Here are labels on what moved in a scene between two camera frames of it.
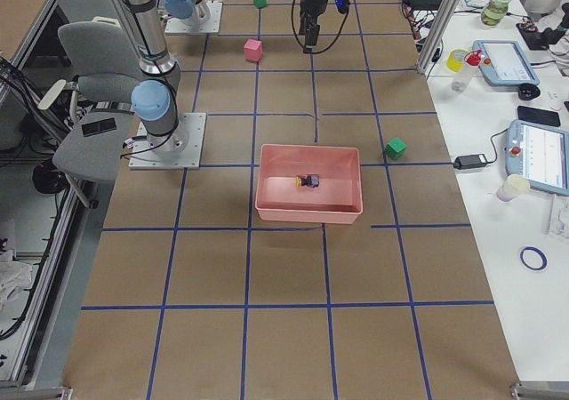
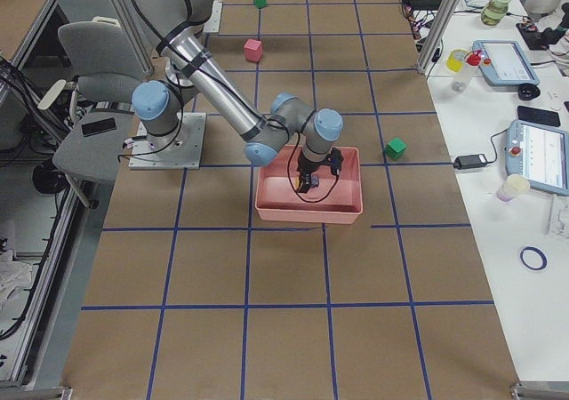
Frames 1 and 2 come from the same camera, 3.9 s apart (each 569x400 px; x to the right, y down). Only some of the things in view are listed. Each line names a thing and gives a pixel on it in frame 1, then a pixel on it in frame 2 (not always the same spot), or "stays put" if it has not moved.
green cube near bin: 395,148 stays put
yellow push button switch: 310,180 stays put
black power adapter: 469,161 stays put
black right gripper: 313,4 → 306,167
